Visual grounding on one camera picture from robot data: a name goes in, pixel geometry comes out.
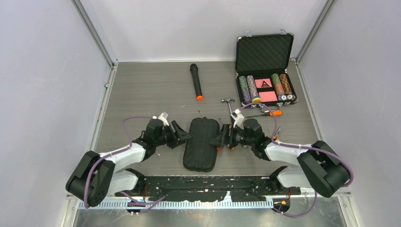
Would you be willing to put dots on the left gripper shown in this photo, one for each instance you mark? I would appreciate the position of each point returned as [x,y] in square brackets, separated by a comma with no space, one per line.
[181,134]

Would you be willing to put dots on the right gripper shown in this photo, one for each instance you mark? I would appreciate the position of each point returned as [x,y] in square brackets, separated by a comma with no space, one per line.
[218,140]

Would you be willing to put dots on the black tool kit case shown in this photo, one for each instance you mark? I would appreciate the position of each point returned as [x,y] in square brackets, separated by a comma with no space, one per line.
[199,154]

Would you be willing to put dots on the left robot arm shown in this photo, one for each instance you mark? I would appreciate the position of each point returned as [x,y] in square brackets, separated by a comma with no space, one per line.
[98,175]

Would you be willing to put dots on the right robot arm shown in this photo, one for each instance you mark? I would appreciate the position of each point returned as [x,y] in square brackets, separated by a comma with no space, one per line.
[315,166]

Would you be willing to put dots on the black microphone orange end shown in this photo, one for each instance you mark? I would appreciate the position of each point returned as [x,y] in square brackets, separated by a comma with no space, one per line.
[196,81]

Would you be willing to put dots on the open poker chip case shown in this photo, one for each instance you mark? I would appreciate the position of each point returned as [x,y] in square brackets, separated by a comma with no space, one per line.
[261,70]

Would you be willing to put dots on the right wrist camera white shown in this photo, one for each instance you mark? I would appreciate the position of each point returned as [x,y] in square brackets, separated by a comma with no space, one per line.
[237,118]

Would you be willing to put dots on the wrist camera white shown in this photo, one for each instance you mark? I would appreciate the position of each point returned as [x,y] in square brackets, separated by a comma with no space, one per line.
[163,117]
[237,118]

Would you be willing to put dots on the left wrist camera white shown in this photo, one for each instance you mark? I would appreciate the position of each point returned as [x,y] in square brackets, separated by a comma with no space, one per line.
[163,117]

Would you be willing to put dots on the claw hammer black handle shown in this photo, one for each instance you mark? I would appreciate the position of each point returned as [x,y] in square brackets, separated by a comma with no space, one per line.
[229,101]

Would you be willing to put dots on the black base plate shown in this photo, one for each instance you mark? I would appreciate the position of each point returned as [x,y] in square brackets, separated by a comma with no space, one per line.
[209,188]

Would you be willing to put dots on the orange handled pliers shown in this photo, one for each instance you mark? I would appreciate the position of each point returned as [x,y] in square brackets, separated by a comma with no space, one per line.
[276,136]

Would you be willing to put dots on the orange handled screwdriver by case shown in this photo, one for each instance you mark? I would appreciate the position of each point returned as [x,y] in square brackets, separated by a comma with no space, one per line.
[268,113]

